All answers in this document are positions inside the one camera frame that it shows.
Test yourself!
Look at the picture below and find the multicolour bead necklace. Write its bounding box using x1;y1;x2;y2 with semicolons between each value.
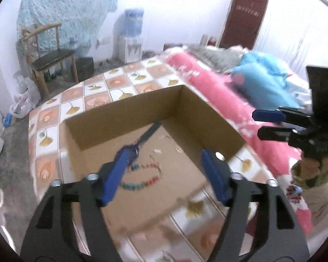
119;161;164;192

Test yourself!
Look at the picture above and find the pink strap smart watch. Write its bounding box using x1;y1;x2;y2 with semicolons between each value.
113;121;164;167

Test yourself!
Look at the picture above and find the person's right hand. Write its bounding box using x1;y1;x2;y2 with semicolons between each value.
291;157;328;190

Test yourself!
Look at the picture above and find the blue plush pillow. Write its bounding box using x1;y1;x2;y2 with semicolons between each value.
230;52;312;110

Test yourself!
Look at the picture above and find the pink floral blanket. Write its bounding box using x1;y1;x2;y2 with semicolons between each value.
165;48;315;235

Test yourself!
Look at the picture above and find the grey knitted blanket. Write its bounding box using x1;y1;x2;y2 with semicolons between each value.
185;45;242;73

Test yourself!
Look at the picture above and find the ginkgo pattern tablecloth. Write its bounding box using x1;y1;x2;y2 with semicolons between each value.
28;56;266;262

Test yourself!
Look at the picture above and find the brown cardboard box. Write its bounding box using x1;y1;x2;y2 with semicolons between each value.
64;85;245;235

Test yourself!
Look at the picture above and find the dark red wooden door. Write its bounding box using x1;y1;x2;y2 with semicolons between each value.
218;0;268;50

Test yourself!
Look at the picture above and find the white plastic bag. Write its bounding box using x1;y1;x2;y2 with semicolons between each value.
9;78;41;118

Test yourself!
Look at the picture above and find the water dispenser with bottle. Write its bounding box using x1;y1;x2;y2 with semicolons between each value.
118;8;144;64

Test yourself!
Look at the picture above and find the black trash bin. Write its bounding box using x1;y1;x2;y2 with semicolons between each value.
76;57;95;82

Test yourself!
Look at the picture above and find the wooden chair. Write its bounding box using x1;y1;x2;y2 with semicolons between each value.
20;22;79;98

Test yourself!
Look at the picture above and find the teal patterned wall cloth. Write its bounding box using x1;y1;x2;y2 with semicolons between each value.
17;0;118;50

